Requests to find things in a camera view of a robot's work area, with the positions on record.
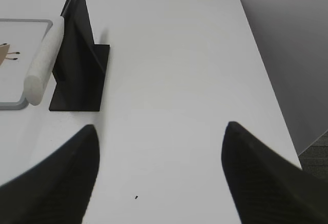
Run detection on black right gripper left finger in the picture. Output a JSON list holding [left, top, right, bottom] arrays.
[[1, 125, 99, 223]]

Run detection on white grey cutting board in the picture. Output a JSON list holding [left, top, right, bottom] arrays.
[[1, 18, 52, 111]]

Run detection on white handled knife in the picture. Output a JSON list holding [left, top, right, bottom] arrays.
[[24, 14, 64, 106]]

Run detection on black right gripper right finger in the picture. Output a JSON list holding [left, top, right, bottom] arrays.
[[221, 121, 327, 223]]

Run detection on black knife stand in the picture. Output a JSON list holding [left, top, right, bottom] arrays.
[[49, 0, 110, 112]]

